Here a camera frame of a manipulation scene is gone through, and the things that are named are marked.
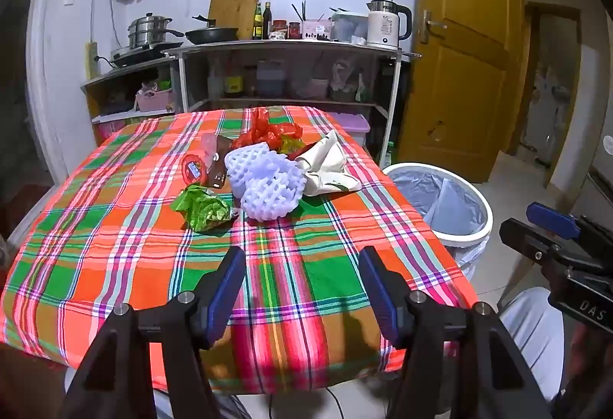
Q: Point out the clear plastic container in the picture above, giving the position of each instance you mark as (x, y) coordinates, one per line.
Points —
(349, 27)

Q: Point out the yellow labelled oil bottle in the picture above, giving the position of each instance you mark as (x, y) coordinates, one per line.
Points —
(232, 81)

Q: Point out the yellow wooden door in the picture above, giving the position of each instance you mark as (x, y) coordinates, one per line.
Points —
(459, 64)

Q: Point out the red plastic wrapper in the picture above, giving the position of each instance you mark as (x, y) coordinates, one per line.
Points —
(266, 134)

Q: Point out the green snack wrapper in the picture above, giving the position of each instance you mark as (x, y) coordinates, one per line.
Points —
(206, 208)

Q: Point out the purple lidded storage box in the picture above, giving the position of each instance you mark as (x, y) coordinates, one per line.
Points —
(354, 127)

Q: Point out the brown packet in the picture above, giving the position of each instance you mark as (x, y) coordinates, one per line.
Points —
(220, 170)

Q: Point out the black frying pan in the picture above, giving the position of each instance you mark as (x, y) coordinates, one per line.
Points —
(213, 34)

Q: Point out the red sauce jar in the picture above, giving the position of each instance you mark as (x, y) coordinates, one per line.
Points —
(278, 30)
(294, 30)

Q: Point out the metal shelf rack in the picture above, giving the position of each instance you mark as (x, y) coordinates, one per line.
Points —
(287, 46)

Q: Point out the white round bin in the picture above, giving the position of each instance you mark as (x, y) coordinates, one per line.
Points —
(483, 213)

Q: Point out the pink basket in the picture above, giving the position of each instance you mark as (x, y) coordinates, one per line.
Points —
(153, 100)

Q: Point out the blue plastic jug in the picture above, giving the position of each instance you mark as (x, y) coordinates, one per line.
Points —
(273, 79)

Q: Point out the yellow power strip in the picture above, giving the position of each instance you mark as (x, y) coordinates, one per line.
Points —
(91, 60)

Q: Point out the green labelled bottle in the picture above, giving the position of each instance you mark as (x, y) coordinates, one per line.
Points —
(257, 24)

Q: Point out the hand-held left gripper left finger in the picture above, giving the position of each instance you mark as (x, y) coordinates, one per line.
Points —
(230, 285)

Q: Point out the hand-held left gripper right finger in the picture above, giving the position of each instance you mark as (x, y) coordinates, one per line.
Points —
(376, 287)

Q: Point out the steel steamer pot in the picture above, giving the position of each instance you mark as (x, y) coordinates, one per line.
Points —
(146, 31)

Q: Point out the small wooden shelf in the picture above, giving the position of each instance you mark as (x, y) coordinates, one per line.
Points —
(129, 72)

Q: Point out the pink plastic pot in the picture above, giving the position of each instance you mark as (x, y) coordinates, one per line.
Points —
(317, 87)

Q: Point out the black induction cooker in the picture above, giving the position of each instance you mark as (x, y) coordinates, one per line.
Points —
(139, 56)

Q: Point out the plaid tablecloth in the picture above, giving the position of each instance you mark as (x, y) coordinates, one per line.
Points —
(119, 227)

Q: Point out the wooden cutting board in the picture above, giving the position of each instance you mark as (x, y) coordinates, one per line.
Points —
(234, 9)

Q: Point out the beige paper bag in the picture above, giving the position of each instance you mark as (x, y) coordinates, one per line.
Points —
(325, 165)

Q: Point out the white foam fruit net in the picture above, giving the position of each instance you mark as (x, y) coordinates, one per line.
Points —
(249, 163)
(275, 194)

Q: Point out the pink utensil holder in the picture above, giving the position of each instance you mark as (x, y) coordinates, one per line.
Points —
(316, 29)

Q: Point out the person's leg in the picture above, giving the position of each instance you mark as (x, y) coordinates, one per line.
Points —
(531, 337)

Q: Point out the dark sauce bottle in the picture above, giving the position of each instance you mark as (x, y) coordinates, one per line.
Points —
(266, 21)

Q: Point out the crumpled plastic bags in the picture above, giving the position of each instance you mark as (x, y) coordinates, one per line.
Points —
(346, 76)

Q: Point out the grey bin liner bag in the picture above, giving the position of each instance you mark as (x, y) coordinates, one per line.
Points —
(431, 194)

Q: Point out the red round lidded container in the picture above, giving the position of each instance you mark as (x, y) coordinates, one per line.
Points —
(194, 169)

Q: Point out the dark chopsticks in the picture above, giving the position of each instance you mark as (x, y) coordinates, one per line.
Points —
(301, 11)

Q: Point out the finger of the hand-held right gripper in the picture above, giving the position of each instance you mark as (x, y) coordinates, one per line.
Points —
(527, 241)
(553, 219)

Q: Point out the white electric kettle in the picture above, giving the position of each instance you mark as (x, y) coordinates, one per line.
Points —
(383, 27)

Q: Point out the green glass bottle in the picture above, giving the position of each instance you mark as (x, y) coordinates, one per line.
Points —
(389, 155)

